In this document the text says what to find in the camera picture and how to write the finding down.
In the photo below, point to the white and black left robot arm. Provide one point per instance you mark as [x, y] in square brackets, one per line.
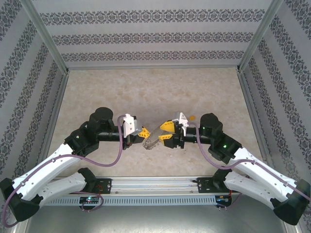
[48, 165]

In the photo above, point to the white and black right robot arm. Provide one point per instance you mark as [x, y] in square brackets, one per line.
[255, 167]

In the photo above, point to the controller board with green light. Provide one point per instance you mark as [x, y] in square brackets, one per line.
[90, 199]

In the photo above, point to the small controller board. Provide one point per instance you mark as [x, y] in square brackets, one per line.
[223, 199]

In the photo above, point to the grey metal base panel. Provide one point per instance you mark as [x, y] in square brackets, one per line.
[155, 221]

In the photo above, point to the aluminium frame side bar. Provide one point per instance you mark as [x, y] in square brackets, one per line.
[54, 116]
[254, 116]

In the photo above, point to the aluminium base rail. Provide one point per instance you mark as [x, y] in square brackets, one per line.
[155, 184]

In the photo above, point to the aluminium frame cross bar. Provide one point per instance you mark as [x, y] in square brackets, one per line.
[153, 67]

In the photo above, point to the aluminium frame post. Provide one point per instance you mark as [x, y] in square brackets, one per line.
[46, 41]
[260, 36]

